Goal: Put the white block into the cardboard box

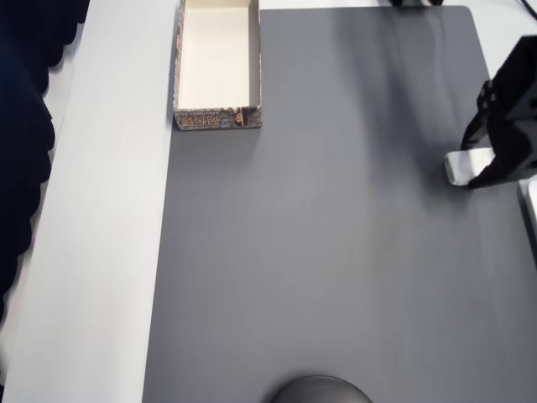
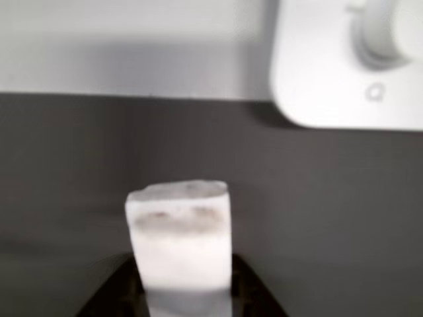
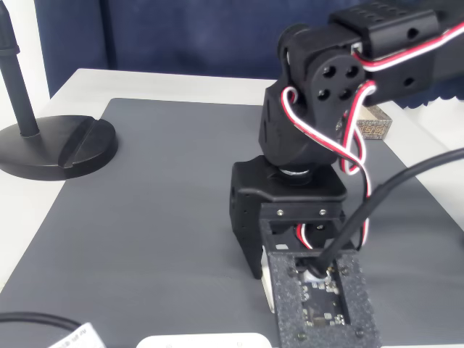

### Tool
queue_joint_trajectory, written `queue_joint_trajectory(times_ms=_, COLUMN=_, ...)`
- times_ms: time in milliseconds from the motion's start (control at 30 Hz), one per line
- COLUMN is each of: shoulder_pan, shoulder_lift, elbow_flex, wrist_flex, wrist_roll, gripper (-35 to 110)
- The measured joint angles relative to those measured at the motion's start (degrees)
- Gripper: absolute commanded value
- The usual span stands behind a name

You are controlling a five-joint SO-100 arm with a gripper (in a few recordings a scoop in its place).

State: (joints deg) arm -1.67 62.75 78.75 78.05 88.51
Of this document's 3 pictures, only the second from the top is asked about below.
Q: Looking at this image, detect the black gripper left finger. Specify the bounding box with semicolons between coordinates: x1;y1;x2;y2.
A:
75;252;151;317

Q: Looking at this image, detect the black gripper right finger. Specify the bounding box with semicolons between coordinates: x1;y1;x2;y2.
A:
230;253;288;317

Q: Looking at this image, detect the white rectangular block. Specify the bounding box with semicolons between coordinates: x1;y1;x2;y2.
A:
124;180;234;317

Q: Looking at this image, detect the white plastic device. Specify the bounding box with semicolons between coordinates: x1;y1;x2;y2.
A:
269;0;423;130

